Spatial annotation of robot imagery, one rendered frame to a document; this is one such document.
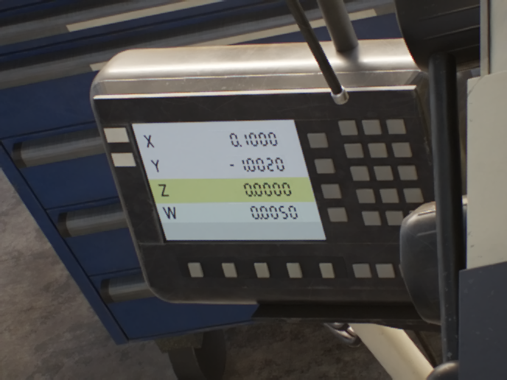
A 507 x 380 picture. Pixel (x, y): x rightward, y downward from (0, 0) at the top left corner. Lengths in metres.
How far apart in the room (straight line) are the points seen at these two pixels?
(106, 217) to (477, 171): 2.29
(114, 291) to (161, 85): 1.36
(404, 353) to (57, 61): 0.97
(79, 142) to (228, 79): 1.16
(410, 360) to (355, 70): 0.36
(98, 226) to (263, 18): 0.45
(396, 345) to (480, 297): 1.29
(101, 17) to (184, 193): 0.93
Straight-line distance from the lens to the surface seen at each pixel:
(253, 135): 2.25
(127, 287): 3.61
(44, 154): 3.42
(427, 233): 1.44
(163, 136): 2.29
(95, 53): 3.28
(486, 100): 1.26
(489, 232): 1.20
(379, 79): 2.18
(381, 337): 2.45
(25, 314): 4.10
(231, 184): 2.29
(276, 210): 2.28
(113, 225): 3.51
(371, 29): 3.22
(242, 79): 2.24
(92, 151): 3.40
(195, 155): 2.29
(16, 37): 3.27
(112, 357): 3.96
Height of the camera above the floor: 2.74
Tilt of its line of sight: 42 degrees down
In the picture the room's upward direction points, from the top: 29 degrees counter-clockwise
